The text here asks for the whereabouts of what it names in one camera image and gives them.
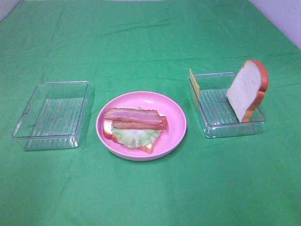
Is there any bread slice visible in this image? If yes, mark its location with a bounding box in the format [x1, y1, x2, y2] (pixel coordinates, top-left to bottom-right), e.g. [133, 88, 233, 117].
[226, 59, 269, 122]
[103, 119, 164, 154]

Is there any green tablecloth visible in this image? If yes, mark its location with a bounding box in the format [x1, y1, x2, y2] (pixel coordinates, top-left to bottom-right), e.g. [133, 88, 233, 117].
[0, 0, 301, 226]

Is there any right clear plastic tray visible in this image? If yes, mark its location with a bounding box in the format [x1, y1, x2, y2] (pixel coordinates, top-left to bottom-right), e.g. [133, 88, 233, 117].
[188, 72, 265, 138]

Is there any bacon strip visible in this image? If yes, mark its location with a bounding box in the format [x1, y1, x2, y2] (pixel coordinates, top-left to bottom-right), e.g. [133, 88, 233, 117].
[103, 108, 162, 125]
[112, 116, 168, 130]

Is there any clear plastic tray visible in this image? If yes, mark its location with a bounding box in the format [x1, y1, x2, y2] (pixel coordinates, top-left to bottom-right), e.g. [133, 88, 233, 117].
[188, 72, 265, 138]
[12, 81, 90, 151]

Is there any pink round plate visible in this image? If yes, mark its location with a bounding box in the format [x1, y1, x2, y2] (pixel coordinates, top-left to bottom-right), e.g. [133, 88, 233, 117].
[96, 91, 187, 161]

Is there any yellow cheese slice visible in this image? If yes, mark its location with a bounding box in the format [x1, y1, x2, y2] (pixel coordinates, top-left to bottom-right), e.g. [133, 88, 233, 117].
[190, 68, 200, 99]

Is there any left clear plastic tray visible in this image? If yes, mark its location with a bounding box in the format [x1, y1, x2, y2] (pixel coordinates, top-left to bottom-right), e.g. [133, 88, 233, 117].
[12, 81, 90, 151]

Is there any green lettuce leaf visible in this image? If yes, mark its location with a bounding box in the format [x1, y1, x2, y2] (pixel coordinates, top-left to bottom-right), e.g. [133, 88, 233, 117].
[104, 107, 167, 152]

